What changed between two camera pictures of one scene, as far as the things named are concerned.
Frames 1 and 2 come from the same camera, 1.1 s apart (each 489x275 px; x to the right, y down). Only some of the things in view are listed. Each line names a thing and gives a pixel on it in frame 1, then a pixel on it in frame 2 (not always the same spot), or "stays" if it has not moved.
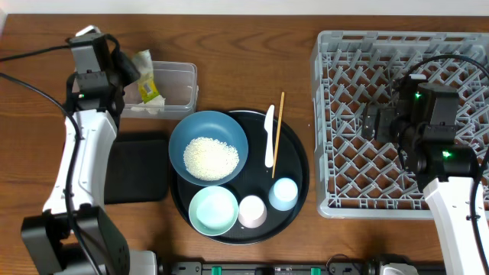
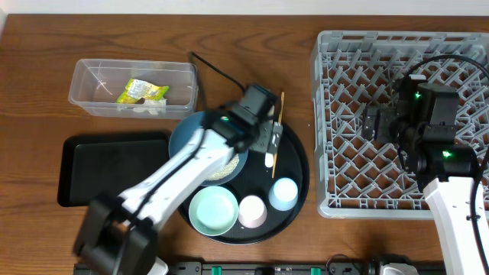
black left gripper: [124, 68] → [270, 138]
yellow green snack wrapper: [146, 84] → [136, 88]
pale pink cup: [252, 213] stays
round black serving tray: [264, 199] stays
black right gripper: [385, 115] stays
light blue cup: [283, 194] stays
